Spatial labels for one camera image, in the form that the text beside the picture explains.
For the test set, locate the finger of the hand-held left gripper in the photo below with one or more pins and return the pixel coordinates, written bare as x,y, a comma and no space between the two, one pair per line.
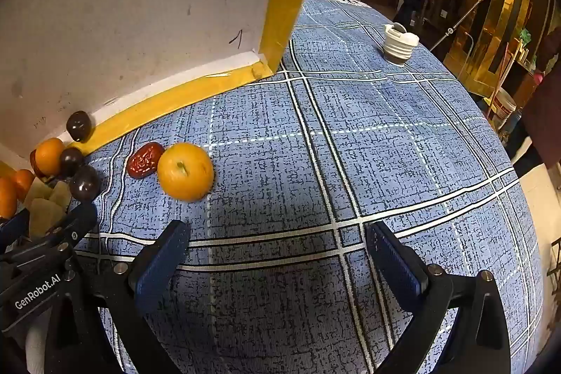
13,227
74,223

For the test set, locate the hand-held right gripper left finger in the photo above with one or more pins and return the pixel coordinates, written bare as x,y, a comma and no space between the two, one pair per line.
161,266

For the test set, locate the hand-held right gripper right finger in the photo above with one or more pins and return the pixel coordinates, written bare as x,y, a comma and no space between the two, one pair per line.
396,266

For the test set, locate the dark plum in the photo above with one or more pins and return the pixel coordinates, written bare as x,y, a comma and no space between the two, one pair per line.
79,125
71,160
85,182

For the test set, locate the deep orange orange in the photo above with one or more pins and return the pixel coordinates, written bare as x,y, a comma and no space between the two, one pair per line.
49,155

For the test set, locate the white box with yellow tape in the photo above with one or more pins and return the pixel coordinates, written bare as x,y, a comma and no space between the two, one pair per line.
131,6

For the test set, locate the person's left forearm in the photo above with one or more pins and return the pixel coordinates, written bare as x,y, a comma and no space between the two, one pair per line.
35,347

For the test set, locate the small orange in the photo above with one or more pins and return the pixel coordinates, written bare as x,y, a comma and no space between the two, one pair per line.
23,182
6,196

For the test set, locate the red date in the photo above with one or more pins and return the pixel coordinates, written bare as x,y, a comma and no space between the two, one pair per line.
143,161

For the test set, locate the large yellow-orange orange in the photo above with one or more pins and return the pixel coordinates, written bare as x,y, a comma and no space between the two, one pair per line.
185,172

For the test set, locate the blue plaid tablecloth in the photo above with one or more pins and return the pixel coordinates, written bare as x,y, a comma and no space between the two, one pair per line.
328,137

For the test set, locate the white bucket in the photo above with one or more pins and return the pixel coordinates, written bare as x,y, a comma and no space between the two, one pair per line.
503,106

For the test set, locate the white ribbed lid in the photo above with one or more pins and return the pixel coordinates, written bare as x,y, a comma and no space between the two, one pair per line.
399,43

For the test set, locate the metal pole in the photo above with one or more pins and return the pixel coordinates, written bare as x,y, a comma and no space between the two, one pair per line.
460,21

